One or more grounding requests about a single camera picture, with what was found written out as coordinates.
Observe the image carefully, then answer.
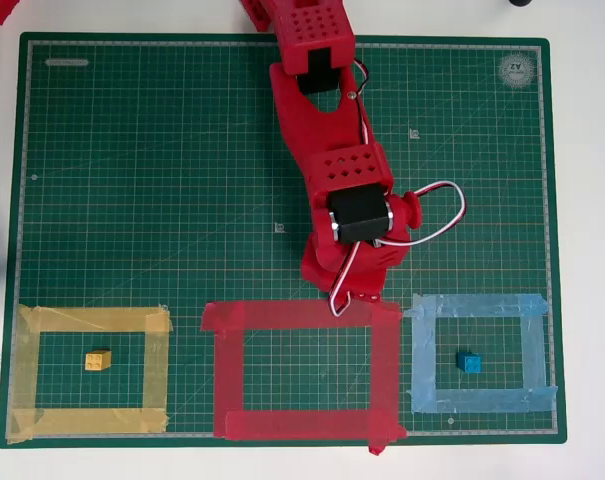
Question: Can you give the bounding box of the blue tape square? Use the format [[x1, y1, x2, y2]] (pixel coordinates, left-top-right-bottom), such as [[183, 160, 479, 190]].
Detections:
[[404, 293, 558, 415]]

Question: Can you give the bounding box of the yellow cube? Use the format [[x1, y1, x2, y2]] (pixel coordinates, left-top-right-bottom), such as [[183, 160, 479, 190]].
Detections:
[[84, 349, 112, 372]]

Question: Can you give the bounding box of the red tape square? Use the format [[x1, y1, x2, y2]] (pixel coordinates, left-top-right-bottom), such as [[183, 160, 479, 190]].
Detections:
[[200, 299, 408, 456]]

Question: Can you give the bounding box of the blue cube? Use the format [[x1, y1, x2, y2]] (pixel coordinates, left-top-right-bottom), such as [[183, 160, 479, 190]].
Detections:
[[455, 351, 483, 375]]

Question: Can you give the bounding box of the white red servo cable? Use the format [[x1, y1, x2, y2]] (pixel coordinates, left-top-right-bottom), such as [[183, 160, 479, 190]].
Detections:
[[328, 180, 467, 319]]

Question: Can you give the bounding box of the yellow tape square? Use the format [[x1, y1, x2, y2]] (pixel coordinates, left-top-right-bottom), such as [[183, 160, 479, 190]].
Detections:
[[6, 303, 174, 444]]

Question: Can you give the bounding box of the green cutting mat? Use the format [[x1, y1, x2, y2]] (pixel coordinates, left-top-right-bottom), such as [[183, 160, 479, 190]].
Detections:
[[0, 32, 568, 450]]

